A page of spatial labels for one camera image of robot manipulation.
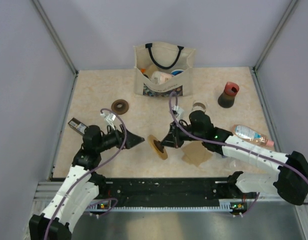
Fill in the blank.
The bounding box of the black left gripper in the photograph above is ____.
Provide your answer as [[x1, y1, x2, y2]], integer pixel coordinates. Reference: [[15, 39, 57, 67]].
[[96, 124, 144, 153]]

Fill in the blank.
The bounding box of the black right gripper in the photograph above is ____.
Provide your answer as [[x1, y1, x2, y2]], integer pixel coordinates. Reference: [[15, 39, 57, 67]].
[[160, 120, 205, 149]]

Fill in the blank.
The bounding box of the wooden dripper stand disc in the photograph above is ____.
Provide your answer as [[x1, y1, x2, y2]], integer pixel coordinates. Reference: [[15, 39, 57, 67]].
[[147, 135, 168, 160]]

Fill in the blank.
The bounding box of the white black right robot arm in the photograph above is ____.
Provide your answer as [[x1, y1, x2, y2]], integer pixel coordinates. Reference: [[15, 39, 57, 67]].
[[160, 110, 308, 206]]

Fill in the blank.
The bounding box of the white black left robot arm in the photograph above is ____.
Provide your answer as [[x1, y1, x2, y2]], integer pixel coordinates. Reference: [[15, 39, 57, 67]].
[[29, 124, 145, 240]]

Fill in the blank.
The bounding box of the brown paper coffee filter stack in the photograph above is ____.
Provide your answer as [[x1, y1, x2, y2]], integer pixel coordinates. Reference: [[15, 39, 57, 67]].
[[182, 141, 213, 167]]

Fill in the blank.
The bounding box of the clear glass server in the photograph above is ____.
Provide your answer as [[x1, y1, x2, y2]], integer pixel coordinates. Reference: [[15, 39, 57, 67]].
[[191, 100, 207, 113]]

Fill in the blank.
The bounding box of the dark rectangular box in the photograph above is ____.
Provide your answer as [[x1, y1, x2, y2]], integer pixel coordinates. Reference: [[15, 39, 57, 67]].
[[68, 117, 87, 136]]

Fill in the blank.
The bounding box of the dark flask with red cap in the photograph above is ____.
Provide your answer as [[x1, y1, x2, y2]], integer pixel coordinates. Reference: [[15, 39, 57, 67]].
[[218, 82, 239, 109]]

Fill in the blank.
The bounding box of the clear pink lotion bottle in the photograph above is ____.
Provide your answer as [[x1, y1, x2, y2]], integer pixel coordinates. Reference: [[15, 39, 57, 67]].
[[231, 124, 274, 147]]

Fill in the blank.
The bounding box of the beige canvas tote bag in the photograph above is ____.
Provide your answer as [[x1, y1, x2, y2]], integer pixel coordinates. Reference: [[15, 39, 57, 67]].
[[134, 42, 196, 97]]

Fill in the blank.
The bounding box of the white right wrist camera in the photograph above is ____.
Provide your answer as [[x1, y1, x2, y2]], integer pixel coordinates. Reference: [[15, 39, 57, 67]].
[[172, 105, 184, 121]]

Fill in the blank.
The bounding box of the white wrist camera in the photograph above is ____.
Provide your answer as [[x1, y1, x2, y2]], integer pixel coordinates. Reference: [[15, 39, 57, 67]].
[[100, 112, 116, 130], [172, 105, 184, 121]]

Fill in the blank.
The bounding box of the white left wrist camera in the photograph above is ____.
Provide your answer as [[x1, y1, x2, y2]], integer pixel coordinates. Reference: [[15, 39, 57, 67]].
[[100, 112, 116, 130]]

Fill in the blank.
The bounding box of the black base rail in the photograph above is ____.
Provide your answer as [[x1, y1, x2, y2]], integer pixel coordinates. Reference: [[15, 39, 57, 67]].
[[78, 177, 257, 207]]

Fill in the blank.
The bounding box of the grey slotted cable duct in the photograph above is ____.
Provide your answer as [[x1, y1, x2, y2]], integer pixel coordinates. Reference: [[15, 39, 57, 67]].
[[83, 199, 247, 213]]

